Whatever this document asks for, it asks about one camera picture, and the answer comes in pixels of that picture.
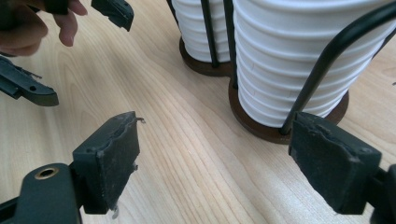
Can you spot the stack of white cups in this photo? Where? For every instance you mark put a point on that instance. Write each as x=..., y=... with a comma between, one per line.
x=280, y=62
x=193, y=31

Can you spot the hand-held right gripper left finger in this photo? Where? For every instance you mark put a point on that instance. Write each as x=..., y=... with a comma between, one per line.
x=106, y=161

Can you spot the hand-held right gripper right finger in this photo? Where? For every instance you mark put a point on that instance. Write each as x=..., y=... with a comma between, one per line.
x=333, y=161

